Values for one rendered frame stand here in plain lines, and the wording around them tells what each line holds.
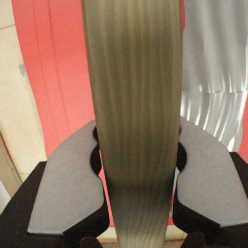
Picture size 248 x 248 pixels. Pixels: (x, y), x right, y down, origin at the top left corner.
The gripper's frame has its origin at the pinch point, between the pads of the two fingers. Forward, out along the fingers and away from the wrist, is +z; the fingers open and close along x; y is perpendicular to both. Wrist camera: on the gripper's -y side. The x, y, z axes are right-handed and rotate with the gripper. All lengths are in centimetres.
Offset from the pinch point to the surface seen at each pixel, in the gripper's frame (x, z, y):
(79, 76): -4.4, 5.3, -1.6
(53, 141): -8.3, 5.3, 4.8
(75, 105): -5.3, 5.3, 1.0
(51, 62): -6.7, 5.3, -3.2
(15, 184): -14.6, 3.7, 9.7
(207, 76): 6.1, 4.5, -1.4
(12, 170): -14.6, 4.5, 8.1
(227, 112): 8.5, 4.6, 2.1
